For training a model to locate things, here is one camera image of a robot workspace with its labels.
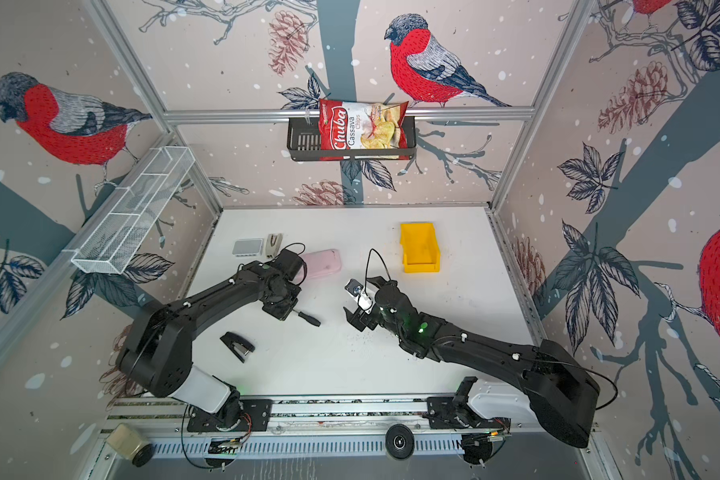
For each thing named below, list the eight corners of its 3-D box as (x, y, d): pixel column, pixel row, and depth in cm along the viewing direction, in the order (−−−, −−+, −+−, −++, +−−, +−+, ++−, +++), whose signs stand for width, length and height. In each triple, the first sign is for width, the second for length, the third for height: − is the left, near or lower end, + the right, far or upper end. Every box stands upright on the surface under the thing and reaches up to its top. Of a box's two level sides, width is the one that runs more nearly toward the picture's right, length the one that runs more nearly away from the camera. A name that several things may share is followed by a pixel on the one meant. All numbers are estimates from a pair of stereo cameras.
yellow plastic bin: (402, 274, 103) (404, 263, 98) (399, 234, 115) (400, 223, 110) (440, 274, 103) (444, 263, 98) (432, 234, 115) (435, 223, 110)
